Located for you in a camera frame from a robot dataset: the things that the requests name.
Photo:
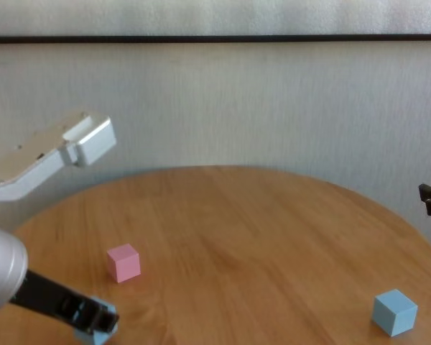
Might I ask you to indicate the pink cube block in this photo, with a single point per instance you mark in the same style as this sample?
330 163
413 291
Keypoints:
124 264

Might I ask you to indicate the light blue cube block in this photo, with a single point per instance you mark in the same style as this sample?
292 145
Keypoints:
393 312
93 338

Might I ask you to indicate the black horizontal wall rail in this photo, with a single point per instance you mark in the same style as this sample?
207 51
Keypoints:
215 39

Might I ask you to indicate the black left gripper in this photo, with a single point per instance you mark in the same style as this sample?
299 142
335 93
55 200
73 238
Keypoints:
46 293

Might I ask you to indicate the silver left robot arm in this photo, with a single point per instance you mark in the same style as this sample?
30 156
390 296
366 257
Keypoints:
3 269

